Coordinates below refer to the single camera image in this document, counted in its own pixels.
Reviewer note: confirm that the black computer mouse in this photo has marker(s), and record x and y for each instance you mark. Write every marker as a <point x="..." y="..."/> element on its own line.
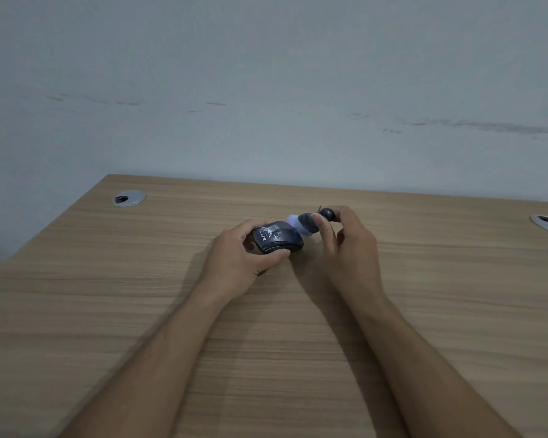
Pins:
<point x="281" y="239"/>

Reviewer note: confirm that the person's right hand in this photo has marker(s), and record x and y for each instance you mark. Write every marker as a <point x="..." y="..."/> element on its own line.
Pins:
<point x="356" y="259"/>

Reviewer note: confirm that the person's left thumb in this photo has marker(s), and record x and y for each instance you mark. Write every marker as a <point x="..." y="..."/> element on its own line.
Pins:
<point x="274" y="258"/>

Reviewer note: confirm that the person's left forearm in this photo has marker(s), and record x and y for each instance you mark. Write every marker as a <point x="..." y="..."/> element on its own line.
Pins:
<point x="155" y="364"/>

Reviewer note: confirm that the person's right forearm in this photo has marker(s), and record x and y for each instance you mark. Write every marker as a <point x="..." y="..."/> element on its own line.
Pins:
<point x="420" y="369"/>

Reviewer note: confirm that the person's right thumb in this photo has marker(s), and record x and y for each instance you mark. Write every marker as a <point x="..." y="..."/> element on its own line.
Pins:
<point x="324" y="237"/>

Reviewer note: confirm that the person's left hand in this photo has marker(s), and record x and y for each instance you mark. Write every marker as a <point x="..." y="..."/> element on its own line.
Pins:
<point x="226" y="264"/>

